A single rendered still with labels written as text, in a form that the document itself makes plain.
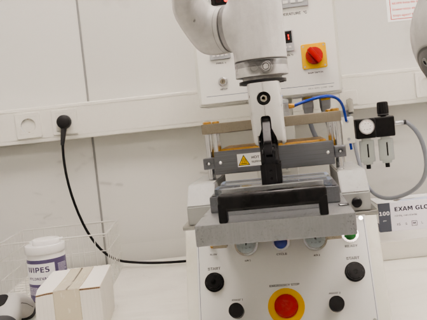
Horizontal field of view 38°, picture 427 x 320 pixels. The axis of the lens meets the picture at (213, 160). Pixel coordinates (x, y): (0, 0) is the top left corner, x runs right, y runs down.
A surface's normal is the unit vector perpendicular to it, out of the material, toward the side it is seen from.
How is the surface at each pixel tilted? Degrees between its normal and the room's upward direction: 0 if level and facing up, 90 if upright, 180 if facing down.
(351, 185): 41
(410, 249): 90
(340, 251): 65
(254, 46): 90
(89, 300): 89
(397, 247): 90
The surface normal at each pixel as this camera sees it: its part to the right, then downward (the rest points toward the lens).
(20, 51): 0.01, 0.05
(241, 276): -0.14, -0.36
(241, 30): -0.59, 0.11
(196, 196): -0.15, -0.71
